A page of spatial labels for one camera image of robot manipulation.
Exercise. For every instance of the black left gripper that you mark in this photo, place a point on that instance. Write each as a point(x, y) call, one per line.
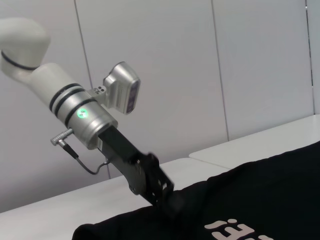
point(127, 162)

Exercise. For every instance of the black shirt with FREE print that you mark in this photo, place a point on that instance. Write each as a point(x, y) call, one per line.
point(237, 200)

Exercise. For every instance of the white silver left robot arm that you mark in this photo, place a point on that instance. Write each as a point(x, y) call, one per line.
point(50, 85)

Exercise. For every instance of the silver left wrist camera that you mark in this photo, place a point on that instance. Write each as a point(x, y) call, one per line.
point(122, 87)

